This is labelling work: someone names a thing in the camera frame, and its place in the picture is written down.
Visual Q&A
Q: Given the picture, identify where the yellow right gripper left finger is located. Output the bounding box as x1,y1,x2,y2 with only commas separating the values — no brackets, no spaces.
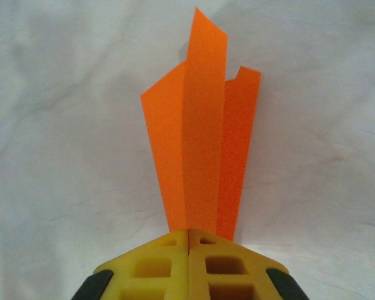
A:
70,229,189,300

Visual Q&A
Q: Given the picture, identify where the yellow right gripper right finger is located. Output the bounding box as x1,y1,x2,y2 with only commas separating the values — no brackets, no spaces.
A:
187,229,310,300

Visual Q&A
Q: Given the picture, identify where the orange square paper sheet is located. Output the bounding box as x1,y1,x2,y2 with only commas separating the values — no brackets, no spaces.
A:
140,7,262,243

